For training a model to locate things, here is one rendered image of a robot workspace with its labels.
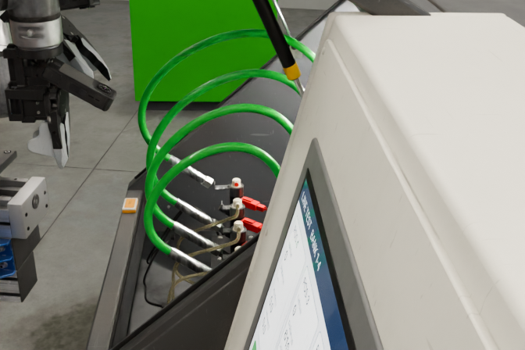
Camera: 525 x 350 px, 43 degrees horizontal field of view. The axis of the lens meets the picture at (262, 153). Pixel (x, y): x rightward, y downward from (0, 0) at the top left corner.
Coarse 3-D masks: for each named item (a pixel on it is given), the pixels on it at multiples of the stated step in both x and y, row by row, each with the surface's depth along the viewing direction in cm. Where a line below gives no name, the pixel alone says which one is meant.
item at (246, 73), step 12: (240, 72) 112; (252, 72) 112; (264, 72) 112; (276, 72) 113; (204, 84) 113; (216, 84) 113; (288, 84) 113; (192, 96) 113; (180, 108) 114; (168, 120) 115; (156, 132) 116; (156, 144) 117; (156, 180) 120; (168, 192) 121; (180, 204) 122; (192, 216) 123; (204, 216) 123; (216, 228) 124
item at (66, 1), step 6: (60, 0) 120; (66, 0) 120; (72, 0) 120; (78, 0) 120; (84, 0) 120; (90, 0) 120; (96, 0) 121; (60, 6) 120; (66, 6) 120; (72, 6) 120; (78, 6) 120; (84, 6) 121; (90, 6) 121
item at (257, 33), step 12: (216, 36) 118; (228, 36) 118; (240, 36) 118; (252, 36) 118; (264, 36) 118; (288, 36) 119; (192, 48) 118; (300, 48) 119; (180, 60) 119; (312, 60) 120; (156, 84) 121; (144, 96) 122; (144, 108) 123; (144, 120) 124; (144, 132) 124; (168, 156) 127
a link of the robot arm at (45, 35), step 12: (12, 24) 101; (24, 24) 100; (36, 24) 100; (48, 24) 101; (60, 24) 103; (12, 36) 102; (24, 36) 101; (36, 36) 101; (48, 36) 101; (60, 36) 103; (24, 48) 102; (36, 48) 102; (48, 48) 103
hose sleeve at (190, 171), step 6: (174, 156) 128; (168, 162) 127; (174, 162) 127; (186, 168) 128; (192, 168) 129; (186, 174) 129; (192, 174) 128; (198, 174) 129; (198, 180) 129; (204, 180) 129
